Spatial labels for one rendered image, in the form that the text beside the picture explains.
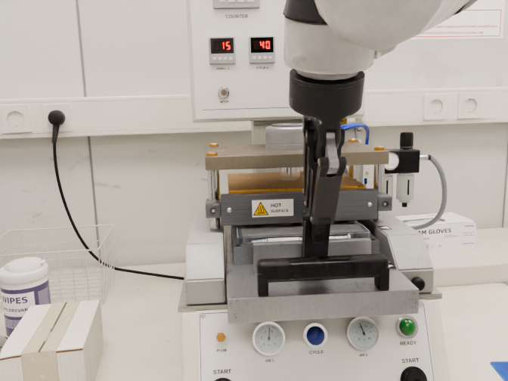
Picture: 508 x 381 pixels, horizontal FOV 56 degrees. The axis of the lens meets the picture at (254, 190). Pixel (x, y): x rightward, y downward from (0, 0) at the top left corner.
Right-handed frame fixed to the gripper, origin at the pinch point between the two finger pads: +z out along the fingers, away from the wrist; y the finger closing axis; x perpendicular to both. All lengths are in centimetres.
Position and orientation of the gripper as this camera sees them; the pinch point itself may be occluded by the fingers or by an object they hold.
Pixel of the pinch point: (315, 236)
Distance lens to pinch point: 59.1
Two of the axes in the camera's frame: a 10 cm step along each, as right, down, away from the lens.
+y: 0.5, 5.0, -8.6
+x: 10.0, -0.3, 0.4
